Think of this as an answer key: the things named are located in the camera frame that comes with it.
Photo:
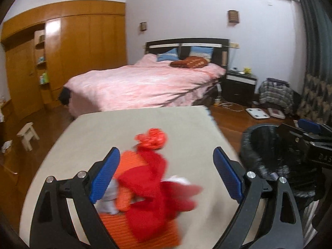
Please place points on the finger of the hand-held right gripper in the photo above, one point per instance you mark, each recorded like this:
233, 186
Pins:
293, 133
310, 126

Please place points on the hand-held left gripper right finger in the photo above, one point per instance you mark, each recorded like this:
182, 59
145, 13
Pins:
228, 177

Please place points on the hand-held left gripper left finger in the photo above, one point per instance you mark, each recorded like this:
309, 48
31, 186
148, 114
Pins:
105, 177

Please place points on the white tissue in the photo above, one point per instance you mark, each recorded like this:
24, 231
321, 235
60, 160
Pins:
109, 199

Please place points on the black trash bin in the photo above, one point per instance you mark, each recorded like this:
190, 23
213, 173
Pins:
269, 155

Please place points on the red plastic wrapper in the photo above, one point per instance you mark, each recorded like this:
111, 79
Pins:
155, 199

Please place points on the red plastic bag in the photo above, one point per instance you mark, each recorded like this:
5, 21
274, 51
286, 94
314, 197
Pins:
151, 138

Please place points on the orange foam net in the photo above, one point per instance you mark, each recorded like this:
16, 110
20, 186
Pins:
145, 232

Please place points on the pink white bathroom scale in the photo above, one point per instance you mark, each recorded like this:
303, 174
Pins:
276, 112

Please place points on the patterned dark cloth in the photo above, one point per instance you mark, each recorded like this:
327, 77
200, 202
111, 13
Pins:
315, 96

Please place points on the plaid clothes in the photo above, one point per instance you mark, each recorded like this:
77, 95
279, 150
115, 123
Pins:
276, 94

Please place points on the black white nightstand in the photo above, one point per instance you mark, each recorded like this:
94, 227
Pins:
240, 88

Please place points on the yellow toy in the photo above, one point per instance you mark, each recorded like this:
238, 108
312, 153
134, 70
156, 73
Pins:
247, 70

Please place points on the white stool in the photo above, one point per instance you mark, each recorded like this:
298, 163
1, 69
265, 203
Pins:
27, 134

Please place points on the bed with pink cover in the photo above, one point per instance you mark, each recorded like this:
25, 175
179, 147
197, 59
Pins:
145, 85

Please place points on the grey curtain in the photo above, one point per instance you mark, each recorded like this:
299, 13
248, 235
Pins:
313, 26

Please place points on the brown dotted cushion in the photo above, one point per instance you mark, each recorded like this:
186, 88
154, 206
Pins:
189, 62

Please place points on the blue pillow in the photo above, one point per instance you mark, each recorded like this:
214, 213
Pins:
167, 55
201, 51

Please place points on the wooden wardrobe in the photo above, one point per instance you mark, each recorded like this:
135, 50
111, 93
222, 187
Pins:
77, 44

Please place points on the wall socket panel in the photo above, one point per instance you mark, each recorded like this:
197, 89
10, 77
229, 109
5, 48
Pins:
234, 45

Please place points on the large wall lamp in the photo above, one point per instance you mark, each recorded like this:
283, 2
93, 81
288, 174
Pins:
234, 17

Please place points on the dark bed frame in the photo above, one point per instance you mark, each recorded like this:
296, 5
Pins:
186, 44

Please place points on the small wall lamp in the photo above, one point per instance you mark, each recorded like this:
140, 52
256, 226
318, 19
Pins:
144, 26

